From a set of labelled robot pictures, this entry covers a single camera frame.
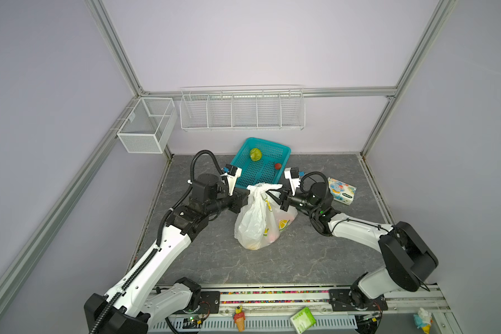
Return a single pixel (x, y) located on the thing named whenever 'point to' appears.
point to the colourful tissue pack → (342, 191)
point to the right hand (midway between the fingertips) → (265, 191)
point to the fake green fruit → (255, 154)
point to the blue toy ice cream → (423, 320)
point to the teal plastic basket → (262, 171)
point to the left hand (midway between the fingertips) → (248, 194)
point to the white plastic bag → (261, 220)
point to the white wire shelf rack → (242, 108)
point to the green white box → (303, 320)
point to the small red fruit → (277, 165)
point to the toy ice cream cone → (239, 317)
